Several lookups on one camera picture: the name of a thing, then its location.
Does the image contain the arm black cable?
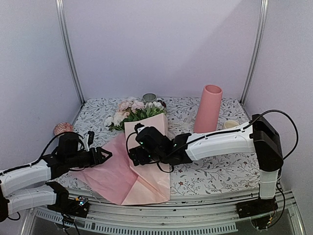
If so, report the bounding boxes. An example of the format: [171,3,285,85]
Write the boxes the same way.
[126,109,299,173]
[0,132,85,176]

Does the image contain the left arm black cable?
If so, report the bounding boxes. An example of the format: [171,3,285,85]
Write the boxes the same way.
[0,132,85,176]

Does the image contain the aluminium front rail base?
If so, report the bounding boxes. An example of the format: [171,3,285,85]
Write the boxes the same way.
[21,189,306,235]

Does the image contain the dark red saucer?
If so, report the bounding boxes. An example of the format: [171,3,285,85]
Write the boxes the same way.
[157,99,166,109]

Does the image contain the white coffee mug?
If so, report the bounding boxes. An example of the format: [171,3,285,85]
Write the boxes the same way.
[223,120,240,129]

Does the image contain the right aluminium frame post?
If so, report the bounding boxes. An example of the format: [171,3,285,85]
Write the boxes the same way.
[240,0,269,106]

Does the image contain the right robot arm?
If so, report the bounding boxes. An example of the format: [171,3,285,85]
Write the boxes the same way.
[127,115,284,217]

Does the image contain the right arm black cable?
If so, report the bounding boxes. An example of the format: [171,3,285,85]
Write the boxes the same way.
[126,109,299,173]

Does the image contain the striped ceramic cup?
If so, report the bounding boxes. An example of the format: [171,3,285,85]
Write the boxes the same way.
[142,93,157,103]

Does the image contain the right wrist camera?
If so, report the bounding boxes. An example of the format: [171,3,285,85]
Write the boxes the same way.
[134,123,145,134]

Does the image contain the aluminium frame post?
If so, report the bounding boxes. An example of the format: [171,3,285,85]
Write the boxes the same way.
[240,0,269,106]
[55,0,86,105]

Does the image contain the pink flower bouquet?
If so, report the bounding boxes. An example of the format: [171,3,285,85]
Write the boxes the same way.
[104,97,166,131]

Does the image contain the tall pink vase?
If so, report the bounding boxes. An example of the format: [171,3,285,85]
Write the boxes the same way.
[194,85,223,133]

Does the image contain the pink wrapping paper sheet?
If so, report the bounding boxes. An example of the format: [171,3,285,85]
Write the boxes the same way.
[72,121,170,205]

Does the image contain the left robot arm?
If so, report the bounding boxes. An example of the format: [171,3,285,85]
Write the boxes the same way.
[0,131,112,221]

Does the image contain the left aluminium frame post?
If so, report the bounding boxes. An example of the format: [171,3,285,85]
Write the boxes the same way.
[55,0,86,105]

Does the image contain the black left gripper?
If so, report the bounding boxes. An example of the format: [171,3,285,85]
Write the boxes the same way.
[67,146,112,168]

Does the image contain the floral patterned tablecloth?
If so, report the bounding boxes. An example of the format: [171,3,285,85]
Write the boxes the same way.
[57,98,260,196]

